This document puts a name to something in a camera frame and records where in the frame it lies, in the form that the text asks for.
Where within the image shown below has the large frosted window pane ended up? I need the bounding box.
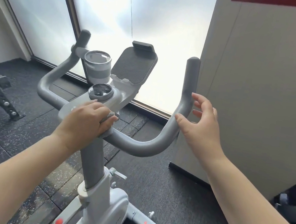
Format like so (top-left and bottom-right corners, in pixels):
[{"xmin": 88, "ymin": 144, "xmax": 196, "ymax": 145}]
[{"xmin": 44, "ymin": 0, "xmax": 219, "ymax": 119}]

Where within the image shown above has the black metal rack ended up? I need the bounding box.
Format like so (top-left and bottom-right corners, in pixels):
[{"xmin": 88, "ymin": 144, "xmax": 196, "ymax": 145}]
[{"xmin": 0, "ymin": 56, "xmax": 35, "ymax": 123}]

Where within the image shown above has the person's left forearm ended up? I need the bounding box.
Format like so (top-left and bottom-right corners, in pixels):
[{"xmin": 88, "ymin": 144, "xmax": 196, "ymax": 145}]
[{"xmin": 0, "ymin": 123, "xmax": 88, "ymax": 224}]

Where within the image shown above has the black tablet holder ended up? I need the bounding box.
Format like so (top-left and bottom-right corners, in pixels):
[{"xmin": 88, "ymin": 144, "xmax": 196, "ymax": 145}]
[{"xmin": 109, "ymin": 38, "xmax": 161, "ymax": 88}]

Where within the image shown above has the dark window frame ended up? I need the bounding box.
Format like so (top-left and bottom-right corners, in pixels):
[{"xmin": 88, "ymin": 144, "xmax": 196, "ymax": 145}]
[{"xmin": 0, "ymin": 0, "xmax": 191, "ymax": 121}]

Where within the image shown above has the grey white cup holder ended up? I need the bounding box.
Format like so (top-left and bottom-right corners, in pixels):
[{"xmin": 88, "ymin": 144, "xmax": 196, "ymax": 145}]
[{"xmin": 80, "ymin": 48, "xmax": 115, "ymax": 87}]

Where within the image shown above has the grey bike handlebar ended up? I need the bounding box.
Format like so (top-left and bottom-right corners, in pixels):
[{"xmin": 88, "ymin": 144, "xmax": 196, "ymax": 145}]
[{"xmin": 30, "ymin": 23, "xmax": 203, "ymax": 158}]

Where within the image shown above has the grey cleaning cloth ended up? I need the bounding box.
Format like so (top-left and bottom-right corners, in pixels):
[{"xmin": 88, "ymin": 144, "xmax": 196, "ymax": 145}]
[{"xmin": 96, "ymin": 109, "xmax": 121, "ymax": 140}]

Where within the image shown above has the white exercise bike frame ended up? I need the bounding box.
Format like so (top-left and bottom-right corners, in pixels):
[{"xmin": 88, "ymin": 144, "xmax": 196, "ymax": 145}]
[{"xmin": 8, "ymin": 157, "xmax": 135, "ymax": 224}]

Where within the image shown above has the white bike console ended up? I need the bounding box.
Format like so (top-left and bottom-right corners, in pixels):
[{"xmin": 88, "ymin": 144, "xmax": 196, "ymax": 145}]
[{"xmin": 57, "ymin": 66, "xmax": 142, "ymax": 132}]

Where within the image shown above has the white cabinet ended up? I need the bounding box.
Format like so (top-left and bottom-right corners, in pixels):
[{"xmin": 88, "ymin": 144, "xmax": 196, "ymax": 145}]
[{"xmin": 166, "ymin": 0, "xmax": 296, "ymax": 206}]

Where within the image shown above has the person's left hand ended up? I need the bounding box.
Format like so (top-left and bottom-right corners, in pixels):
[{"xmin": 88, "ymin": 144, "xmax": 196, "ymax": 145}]
[{"xmin": 52, "ymin": 95, "xmax": 121, "ymax": 159}]

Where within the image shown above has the grey handlebar post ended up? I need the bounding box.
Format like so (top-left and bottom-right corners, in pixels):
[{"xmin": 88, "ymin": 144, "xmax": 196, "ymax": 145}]
[{"xmin": 74, "ymin": 133, "xmax": 111, "ymax": 194}]

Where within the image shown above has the round black display dial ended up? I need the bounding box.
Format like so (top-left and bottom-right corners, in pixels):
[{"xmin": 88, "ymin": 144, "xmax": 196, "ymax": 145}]
[{"xmin": 87, "ymin": 81, "xmax": 115, "ymax": 104}]

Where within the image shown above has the person's right forearm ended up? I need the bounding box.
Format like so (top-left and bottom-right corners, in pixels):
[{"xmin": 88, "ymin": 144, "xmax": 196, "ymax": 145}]
[{"xmin": 192, "ymin": 150, "xmax": 296, "ymax": 224}]

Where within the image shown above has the white adjustment lever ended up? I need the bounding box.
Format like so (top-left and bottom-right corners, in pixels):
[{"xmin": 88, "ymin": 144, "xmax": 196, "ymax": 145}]
[{"xmin": 107, "ymin": 167, "xmax": 129, "ymax": 181}]

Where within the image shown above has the person's right hand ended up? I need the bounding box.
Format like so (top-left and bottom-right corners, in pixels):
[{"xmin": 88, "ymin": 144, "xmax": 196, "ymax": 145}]
[{"xmin": 169, "ymin": 90, "xmax": 236, "ymax": 164}]

